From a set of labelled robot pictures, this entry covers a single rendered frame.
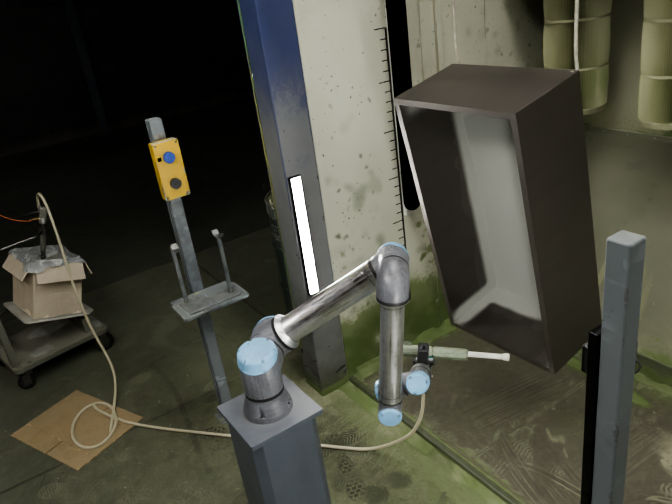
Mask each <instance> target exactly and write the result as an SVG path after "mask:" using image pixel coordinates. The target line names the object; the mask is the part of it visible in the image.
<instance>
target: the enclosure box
mask: <svg viewBox="0 0 672 504"><path fill-rule="evenodd" d="M570 71H573V72H570ZM393 100H394V104H395V108H396V112H397V115H398V119H399V123H400V127H401V131H402V135H403V139H404V143H405V147H406V151H407V154H408V158H409V162H410V166H411V170H412V174H413V178H414V182H415V186H416V190H417V194H418V197H419V201H420V205H421V209H422V213H423V217H424V221H425V225H426V229H427V233H428V237H429V240H430V244H431V248H432V252H433V256H434V260H435V264H436V268H437V272H438V276H439V279H440V283H441V287H442V291H443V295H444V299H445V303H446V307H447V311H448V315H449V319H450V322H451V325H453V326H455V327H457V328H459V329H461V330H464V331H466V332H468V333H470V334H472V335H474V336H476V337H478V338H480V339H482V340H484V341H486V342H488V343H490V344H492V345H494V346H496V347H498V348H500V349H502V350H504V351H507V352H509V353H511V354H513V355H515V356H517V357H519V358H521V359H523V360H525V361H527V362H529V363H531V364H533V365H535V366H537V367H539V368H541V369H543V370H545V371H547V372H550V373H552V374H554V375H555V374H556V373H557V372H558V371H559V370H560V369H561V368H562V367H563V366H564V365H565V364H566V363H567V362H568V361H569V360H570V359H571V358H572V357H573V356H574V355H575V354H576V353H577V352H578V351H579V350H580V349H581V348H582V345H583V344H584V343H586V342H587V341H588V335H589V331H591V330H592V329H594V328H595V327H597V326H599V325H600V324H602V318H601V307H600V296H599V285H598V274H597V262H596V251H595V240H594V229H593V218H592V207H591V196H590V185H589V173H588V162H587V151H586V140H585V129H584V118H583V107H582V95H581V84H580V73H579V70H564V69H545V68H526V67H507V66H488V65H469V64H451V65H449V66H448V67H446V68H444V69H443V70H441V71H439V72H438V73H436V74H434V75H432V76H431V77H429V78H427V79H426V80H424V81H422V82H421V83H419V84H417V85H416V86H414V87H412V88H410V89H409V90H407V91H405V92H404V93H402V94H400V95H399V96H397V97H395V98H393Z"/></svg>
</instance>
